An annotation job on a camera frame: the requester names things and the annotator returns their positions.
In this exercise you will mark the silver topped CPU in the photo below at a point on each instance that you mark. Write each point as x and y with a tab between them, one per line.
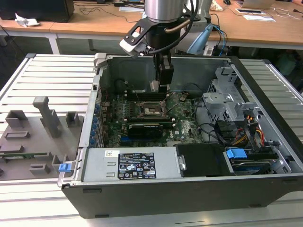
154	85

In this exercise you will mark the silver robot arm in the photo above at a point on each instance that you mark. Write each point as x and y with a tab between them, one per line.
163	9

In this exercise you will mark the black RAM slot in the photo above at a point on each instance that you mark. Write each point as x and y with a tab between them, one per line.
146	121
168	123
146	117
142	94
142	98

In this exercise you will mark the CPU socket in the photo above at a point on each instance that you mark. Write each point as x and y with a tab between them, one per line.
151	110

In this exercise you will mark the wooden desk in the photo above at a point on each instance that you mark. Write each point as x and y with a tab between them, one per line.
99	23

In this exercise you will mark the black computer mouse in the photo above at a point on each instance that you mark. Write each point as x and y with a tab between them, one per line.
227	2

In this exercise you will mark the silver drive cage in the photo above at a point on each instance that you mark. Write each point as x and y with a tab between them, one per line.
221	101

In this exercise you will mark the green motherboard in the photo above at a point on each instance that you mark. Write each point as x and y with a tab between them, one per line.
187	128

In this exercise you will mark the black graphics card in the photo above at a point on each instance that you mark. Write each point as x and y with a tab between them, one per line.
145	130

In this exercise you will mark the white paper sheet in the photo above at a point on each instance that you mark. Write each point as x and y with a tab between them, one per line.
259	18

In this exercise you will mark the silver laptop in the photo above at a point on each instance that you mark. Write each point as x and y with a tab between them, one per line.
256	3

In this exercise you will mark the black plastic shroud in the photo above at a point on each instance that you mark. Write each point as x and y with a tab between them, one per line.
203	160

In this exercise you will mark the black computer box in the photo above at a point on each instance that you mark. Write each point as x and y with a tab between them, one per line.
35	9

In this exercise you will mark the blue disk carrier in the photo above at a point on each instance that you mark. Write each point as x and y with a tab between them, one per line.
236	154

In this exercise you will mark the crumpled white paper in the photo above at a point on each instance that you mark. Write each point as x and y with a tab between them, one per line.
26	21

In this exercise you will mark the grey power supply unit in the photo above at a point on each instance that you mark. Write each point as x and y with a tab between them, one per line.
97	165

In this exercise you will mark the hard disk with blue label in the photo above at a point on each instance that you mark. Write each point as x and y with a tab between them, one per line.
251	169

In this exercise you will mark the black open PC case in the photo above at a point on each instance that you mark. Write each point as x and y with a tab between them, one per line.
165	196

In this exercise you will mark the blue case latch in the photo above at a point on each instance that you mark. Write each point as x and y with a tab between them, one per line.
64	168

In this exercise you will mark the grey parts rack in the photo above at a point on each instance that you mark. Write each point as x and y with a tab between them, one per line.
28	142

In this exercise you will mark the green RAM stick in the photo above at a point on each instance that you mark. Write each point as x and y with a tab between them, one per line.
28	155

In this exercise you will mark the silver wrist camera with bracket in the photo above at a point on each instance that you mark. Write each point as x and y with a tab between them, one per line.
130	48

